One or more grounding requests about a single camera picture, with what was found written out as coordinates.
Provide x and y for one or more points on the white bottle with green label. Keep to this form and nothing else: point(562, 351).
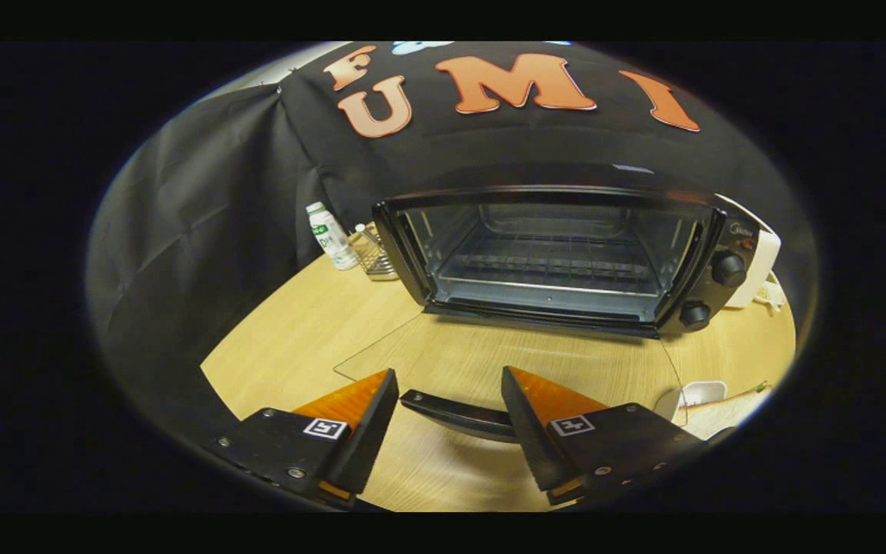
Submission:
point(329, 231)

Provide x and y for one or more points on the white pop-up toaster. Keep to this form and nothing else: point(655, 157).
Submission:
point(762, 261)

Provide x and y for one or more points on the black backdrop cloth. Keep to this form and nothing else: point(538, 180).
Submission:
point(204, 231)

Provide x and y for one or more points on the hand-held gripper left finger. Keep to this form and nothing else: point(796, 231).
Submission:
point(370, 431)

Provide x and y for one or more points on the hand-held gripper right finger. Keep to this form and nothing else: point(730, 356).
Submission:
point(527, 431)

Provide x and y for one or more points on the black toaster oven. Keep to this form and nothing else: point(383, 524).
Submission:
point(720, 231)

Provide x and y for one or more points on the white rectangular tray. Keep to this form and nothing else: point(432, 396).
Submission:
point(704, 392)

